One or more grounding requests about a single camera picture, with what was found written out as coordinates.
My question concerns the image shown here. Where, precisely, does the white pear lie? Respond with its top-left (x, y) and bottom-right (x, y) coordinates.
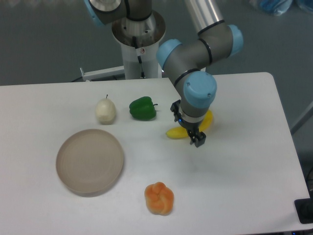
top-left (95, 95), bottom-right (116, 125)

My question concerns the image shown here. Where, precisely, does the grey table leg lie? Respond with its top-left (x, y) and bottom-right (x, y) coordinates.
top-left (290, 102), bottom-right (313, 135)

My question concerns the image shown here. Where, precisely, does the beige round plate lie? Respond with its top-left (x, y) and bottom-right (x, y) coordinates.
top-left (56, 129), bottom-right (124, 197)

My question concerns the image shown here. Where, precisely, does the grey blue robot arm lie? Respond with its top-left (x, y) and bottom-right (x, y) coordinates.
top-left (85, 0), bottom-right (243, 146)

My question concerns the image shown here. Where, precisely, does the orange knotted bread roll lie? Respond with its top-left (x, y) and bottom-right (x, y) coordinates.
top-left (144, 182), bottom-right (174, 216)

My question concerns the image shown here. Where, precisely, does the black device at edge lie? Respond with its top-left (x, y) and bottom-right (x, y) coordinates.
top-left (294, 198), bottom-right (313, 224)

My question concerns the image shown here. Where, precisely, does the green bell pepper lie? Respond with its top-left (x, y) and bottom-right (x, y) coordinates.
top-left (129, 96), bottom-right (157, 121)

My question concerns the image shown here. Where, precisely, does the white metal bracket left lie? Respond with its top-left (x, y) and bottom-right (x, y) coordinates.
top-left (80, 66), bottom-right (124, 81)

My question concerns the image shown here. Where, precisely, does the blue plastic bag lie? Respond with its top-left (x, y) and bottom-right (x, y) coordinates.
top-left (258, 0), bottom-right (293, 16)

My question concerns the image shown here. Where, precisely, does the black pedestal cable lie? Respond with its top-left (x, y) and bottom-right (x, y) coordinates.
top-left (132, 36), bottom-right (146, 79)

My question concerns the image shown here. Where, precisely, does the yellow banana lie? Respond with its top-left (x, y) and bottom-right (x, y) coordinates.
top-left (166, 110), bottom-right (213, 139)

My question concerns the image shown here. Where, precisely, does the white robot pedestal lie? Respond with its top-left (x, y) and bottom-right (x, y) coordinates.
top-left (112, 10), bottom-right (166, 80)

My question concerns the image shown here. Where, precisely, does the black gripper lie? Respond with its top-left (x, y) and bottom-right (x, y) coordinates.
top-left (170, 100), bottom-right (205, 147)

